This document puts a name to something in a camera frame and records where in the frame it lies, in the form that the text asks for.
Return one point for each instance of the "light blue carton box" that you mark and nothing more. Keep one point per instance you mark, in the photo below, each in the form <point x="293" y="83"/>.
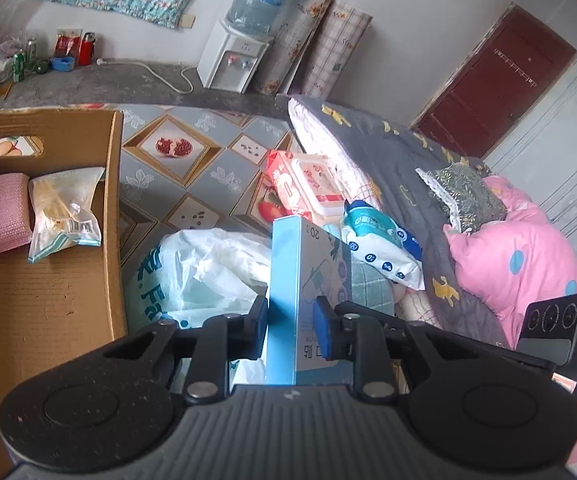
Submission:
<point x="293" y="270"/>

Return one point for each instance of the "clear snack packet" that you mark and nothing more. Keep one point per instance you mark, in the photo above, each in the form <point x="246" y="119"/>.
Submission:
<point x="58" y="210"/>

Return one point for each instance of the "teal plaid cloth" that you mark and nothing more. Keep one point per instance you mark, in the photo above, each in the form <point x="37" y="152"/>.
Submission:
<point x="371" y="287"/>

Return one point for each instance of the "white water dispenser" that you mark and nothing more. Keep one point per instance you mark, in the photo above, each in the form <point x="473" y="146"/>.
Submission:
<point x="228" y="60"/>

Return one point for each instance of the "blue tape roll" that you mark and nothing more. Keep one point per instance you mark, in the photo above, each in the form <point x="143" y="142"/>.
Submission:
<point x="61" y="64"/>

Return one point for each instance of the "clear plastic bag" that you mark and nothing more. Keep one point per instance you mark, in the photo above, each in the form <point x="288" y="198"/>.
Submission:
<point x="6" y="25"/>

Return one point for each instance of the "floral wrapped board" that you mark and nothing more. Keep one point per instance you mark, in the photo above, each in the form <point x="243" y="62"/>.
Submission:
<point x="293" y="45"/>

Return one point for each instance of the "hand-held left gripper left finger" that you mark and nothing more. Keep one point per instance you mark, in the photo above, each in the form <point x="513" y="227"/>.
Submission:
<point x="261" y="321"/>

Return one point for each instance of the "pink dotted quilt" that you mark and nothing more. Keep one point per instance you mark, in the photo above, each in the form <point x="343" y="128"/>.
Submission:
<point x="508" y="260"/>

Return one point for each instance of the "white and blue tissue pack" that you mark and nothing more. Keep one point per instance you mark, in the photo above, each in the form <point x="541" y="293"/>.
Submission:
<point x="383" y="245"/>

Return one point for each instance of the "red wet wipes pack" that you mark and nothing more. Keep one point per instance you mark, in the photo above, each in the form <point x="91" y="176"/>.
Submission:
<point x="303" y="180"/>

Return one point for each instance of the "white printed plastic bag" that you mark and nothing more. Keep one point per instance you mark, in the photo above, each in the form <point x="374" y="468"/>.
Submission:
<point x="208" y="270"/>

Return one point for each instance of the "wall socket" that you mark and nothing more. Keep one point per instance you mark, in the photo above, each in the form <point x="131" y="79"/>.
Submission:
<point x="188" y="20"/>

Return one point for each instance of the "dark red door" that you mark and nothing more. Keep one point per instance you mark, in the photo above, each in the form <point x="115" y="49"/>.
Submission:
<point x="498" y="80"/>

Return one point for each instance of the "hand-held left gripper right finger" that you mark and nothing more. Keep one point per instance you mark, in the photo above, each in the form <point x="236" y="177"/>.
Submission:
<point x="322" y="321"/>

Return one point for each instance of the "brown cardboard box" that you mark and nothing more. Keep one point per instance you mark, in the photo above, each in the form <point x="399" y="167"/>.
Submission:
<point x="43" y="300"/>

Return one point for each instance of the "red thermos flask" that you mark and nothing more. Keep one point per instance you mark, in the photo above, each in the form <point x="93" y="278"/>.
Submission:
<point x="86" y="50"/>

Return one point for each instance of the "grey quilt with plaid lining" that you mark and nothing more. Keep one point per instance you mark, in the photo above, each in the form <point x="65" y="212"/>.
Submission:
<point x="393" y="160"/>

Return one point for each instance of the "blue water bottle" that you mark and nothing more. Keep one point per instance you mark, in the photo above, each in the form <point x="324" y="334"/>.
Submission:
<point x="261" y="2"/>

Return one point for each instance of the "dark floral lace-edged cloth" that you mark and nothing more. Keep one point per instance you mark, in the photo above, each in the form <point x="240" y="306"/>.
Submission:
<point x="468" y="195"/>

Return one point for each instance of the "plaid wrapped board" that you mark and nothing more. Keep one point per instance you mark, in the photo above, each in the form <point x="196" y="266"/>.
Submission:
<point x="338" y="50"/>

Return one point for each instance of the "red carton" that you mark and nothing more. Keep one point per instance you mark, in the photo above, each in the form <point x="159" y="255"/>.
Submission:
<point x="67" y="42"/>

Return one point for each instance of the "fruit printed mat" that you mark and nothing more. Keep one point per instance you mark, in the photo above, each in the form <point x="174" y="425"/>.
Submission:
<point x="193" y="180"/>

